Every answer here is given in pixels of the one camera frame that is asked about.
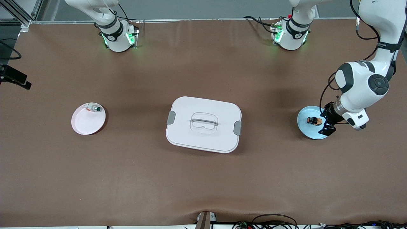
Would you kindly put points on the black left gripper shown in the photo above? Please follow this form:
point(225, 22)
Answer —
point(330, 112)

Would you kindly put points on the black and orange switch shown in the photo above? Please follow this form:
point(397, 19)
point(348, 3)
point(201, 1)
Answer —
point(314, 121)

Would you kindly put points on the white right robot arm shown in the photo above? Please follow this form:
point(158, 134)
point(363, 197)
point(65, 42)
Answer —
point(116, 38)

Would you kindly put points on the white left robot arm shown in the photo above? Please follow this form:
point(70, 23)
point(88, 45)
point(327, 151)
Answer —
point(362, 86)

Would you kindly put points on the white lidded storage box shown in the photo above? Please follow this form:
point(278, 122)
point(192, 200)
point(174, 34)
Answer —
point(203, 140)

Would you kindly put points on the light blue round plate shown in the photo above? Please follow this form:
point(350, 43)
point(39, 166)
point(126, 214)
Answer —
point(310, 132)

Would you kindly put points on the pink round plate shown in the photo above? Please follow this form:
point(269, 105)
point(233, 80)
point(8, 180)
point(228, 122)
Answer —
point(87, 122)

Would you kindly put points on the aluminium frame post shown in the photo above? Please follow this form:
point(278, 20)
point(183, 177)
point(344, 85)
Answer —
point(37, 9)

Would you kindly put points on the white and green switch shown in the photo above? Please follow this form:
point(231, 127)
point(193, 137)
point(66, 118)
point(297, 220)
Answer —
point(93, 108)

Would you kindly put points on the metal table edge bracket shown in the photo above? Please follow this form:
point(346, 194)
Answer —
point(205, 221)

